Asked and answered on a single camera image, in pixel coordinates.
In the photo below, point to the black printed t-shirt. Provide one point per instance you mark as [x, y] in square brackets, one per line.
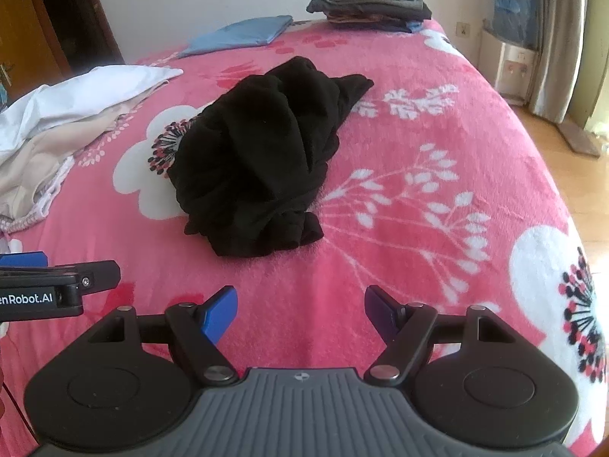
[266, 152]

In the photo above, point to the white wall socket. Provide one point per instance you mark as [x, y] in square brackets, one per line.
[462, 28]

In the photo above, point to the beige garment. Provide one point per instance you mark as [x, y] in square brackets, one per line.
[28, 171]

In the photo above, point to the blue folded cloth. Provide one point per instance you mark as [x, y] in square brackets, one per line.
[242, 31]

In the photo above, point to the stack of folded clothes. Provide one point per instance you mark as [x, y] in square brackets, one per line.
[380, 14]

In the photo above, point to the patterned folded garment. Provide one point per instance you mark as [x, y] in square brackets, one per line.
[352, 21]

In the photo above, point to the grey curtain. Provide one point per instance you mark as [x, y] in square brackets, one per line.
[556, 57]

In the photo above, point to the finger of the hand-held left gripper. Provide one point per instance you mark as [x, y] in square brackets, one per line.
[100, 273]
[24, 260]

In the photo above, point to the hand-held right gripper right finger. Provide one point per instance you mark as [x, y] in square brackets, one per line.
[380, 314]

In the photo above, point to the white water dispenser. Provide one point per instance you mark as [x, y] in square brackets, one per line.
[509, 66]

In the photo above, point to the blue water bottle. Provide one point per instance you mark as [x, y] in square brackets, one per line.
[516, 9]

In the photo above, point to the wooden door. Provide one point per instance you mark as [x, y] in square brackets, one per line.
[28, 19]

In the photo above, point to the wooden board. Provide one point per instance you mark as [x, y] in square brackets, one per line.
[578, 140]

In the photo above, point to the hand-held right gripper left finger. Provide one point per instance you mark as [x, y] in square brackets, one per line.
[219, 314]

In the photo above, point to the pink floral blanket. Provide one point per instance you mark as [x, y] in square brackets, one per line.
[428, 104]

